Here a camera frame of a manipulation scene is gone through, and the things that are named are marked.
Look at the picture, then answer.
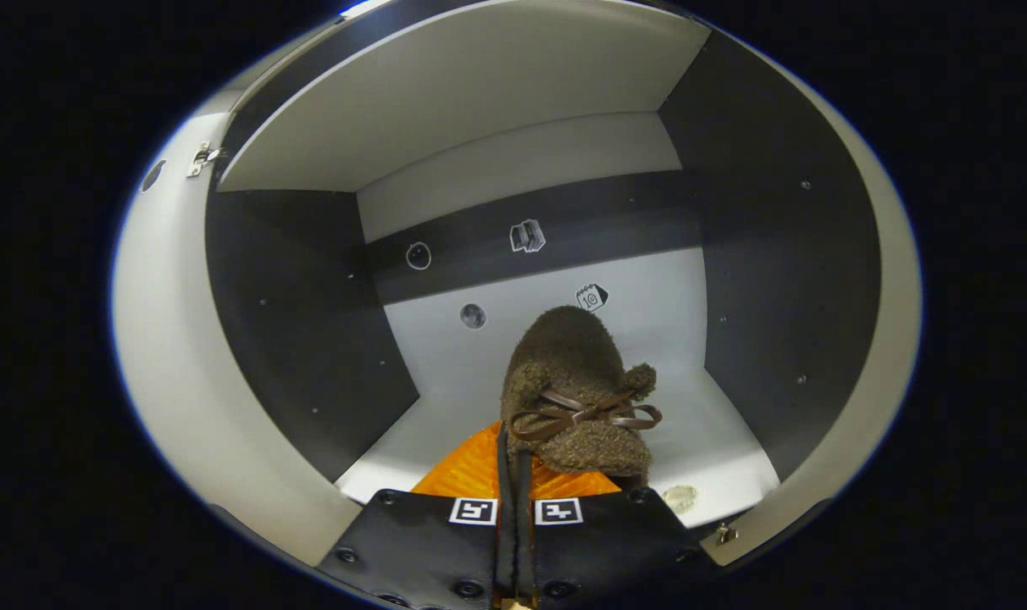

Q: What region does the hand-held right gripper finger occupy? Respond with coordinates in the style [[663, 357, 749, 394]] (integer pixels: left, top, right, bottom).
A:
[[518, 449, 716, 610], [317, 419, 519, 610]]

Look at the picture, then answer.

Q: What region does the brown fuzzy shoe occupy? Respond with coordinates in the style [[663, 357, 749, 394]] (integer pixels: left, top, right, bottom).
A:
[[499, 305, 663, 492]]

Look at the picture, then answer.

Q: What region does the grey shoe cabinet door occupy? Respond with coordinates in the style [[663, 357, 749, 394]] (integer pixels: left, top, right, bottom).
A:
[[700, 34, 923, 568], [111, 89, 364, 568]]

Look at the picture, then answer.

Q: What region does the grey shoe cabinet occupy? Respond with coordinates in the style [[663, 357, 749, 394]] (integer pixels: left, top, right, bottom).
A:
[[204, 0, 885, 533]]

